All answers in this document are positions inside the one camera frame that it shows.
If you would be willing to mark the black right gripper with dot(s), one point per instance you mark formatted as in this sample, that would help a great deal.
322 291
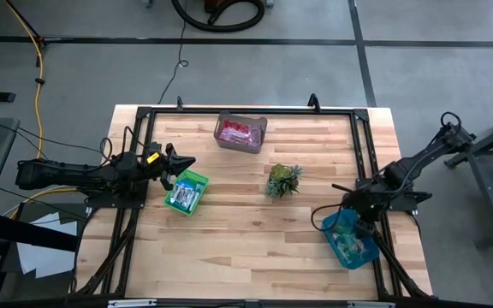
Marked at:
366 203

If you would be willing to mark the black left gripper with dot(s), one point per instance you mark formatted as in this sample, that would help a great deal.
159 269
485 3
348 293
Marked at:
161 167

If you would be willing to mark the green plastic basket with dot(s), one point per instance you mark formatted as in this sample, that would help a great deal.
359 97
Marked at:
195 174

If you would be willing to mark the white blue Hershey's bar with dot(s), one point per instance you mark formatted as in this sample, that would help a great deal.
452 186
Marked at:
174 192
200 187
183 195
191 199

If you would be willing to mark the grey translucent plastic bin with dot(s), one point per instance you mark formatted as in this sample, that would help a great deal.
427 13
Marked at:
221 143

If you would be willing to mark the teal plastic tray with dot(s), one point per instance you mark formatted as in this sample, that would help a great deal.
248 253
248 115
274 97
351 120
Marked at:
368 256

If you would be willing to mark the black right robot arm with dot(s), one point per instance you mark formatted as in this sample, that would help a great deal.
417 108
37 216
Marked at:
422 160

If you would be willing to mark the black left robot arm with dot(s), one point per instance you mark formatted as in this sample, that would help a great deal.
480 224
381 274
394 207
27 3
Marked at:
71 175

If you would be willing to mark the dark grey metal stand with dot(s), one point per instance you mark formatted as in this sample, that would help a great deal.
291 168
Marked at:
490 192

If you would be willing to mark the white paper sheets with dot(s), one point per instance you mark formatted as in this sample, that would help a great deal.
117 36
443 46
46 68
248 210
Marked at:
45 256

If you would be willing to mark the black tripod stand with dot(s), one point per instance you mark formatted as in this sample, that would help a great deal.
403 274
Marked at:
42 40

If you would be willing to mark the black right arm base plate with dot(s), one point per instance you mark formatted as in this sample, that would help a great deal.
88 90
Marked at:
400 199

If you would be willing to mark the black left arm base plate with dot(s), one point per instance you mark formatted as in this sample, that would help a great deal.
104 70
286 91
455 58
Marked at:
118 201

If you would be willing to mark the black aluminium frame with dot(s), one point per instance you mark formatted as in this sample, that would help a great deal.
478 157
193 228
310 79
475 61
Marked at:
298 110

